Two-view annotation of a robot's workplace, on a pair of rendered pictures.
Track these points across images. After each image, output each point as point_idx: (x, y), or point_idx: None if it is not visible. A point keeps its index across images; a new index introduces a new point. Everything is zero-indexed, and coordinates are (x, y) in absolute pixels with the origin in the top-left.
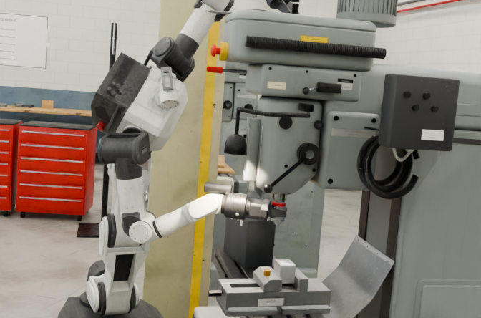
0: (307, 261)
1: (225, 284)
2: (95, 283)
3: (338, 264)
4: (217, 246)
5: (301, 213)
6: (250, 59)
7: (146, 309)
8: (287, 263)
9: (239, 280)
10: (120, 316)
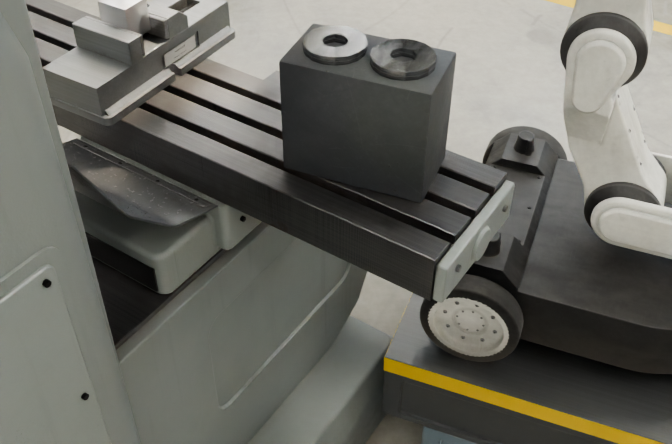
0: None
1: None
2: (653, 153)
3: (123, 211)
4: (494, 171)
5: None
6: None
7: (653, 307)
8: None
9: (198, 13)
10: (636, 256)
